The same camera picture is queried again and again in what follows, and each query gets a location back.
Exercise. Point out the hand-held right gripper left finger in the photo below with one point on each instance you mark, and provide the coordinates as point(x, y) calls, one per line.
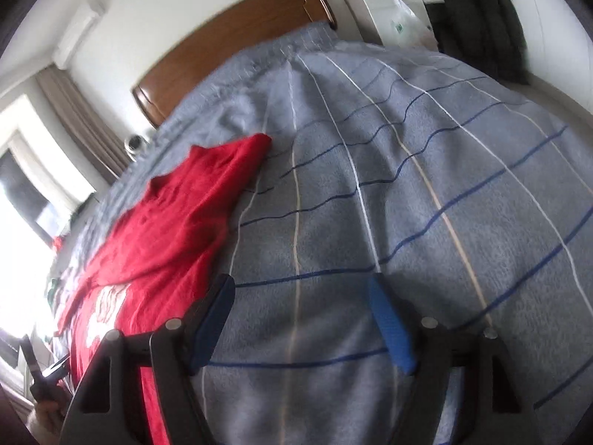
point(215, 320)

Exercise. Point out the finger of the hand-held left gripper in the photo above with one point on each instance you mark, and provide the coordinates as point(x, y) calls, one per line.
point(56, 366)
point(28, 357)

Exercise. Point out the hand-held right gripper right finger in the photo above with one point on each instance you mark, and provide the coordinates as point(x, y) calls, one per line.
point(391, 327)

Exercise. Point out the red knit sweater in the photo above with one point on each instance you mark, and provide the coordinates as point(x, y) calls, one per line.
point(176, 222)

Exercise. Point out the person's left hand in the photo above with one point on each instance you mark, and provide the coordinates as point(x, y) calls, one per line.
point(44, 422)

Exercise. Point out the small red cloth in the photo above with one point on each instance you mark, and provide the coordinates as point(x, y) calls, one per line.
point(58, 242)

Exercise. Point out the bed with grey plaid cover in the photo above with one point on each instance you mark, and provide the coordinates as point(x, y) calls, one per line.
point(417, 194)

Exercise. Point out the window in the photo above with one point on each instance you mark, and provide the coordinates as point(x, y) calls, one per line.
point(32, 181)

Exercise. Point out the small white fan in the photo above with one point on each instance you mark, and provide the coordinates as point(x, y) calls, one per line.
point(134, 144)

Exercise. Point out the brown curtain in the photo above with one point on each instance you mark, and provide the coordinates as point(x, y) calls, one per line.
point(78, 118)

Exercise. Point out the brown wooden headboard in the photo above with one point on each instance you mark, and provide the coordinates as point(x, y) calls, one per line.
point(231, 37)

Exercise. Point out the white plastic bag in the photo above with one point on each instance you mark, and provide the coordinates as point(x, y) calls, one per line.
point(405, 23)

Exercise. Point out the white nightstand cabinet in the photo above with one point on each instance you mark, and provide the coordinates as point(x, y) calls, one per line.
point(375, 14)

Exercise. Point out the black and blue jacket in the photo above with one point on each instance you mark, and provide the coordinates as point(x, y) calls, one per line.
point(482, 23)

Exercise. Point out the white air conditioner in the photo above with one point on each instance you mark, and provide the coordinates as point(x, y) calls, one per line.
point(78, 32)

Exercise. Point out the white wardrobe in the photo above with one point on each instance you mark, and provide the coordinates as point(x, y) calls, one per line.
point(560, 37)

